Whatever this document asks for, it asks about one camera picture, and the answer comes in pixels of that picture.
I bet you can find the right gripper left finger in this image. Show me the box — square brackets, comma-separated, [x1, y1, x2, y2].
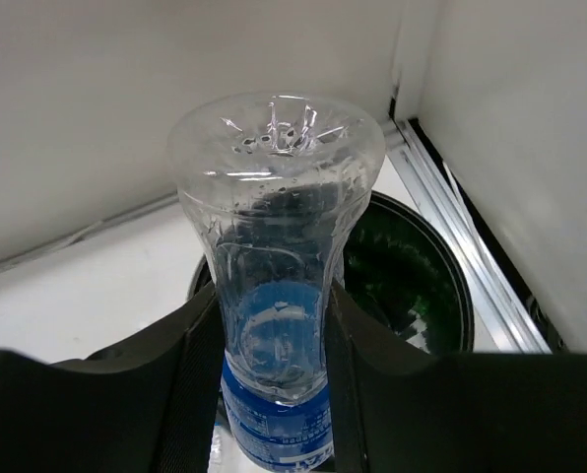
[0, 286, 224, 472]

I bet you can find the Pocari Sweat clear bottle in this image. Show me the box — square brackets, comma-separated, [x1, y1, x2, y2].
[166, 93, 386, 472]

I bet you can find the green plastic soda bottle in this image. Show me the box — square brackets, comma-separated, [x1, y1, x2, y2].
[345, 215, 463, 355]

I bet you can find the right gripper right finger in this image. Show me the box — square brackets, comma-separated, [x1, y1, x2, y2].
[325, 285, 587, 472]

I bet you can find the black plastic trash bin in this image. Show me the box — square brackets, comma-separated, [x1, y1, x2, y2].
[192, 186, 474, 368]

